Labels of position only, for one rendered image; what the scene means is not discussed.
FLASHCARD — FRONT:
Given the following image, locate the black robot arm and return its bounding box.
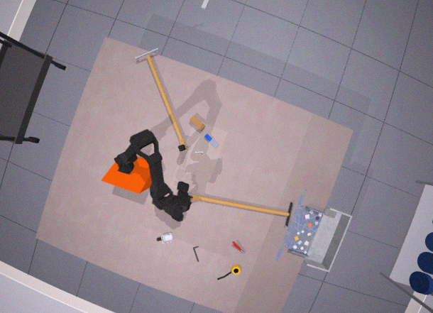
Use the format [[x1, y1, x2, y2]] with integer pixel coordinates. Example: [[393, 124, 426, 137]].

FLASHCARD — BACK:
[[114, 129, 191, 218]]

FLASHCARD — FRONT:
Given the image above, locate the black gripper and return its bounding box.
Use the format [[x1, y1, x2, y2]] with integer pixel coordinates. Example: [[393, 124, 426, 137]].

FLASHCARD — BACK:
[[172, 182, 193, 221]]

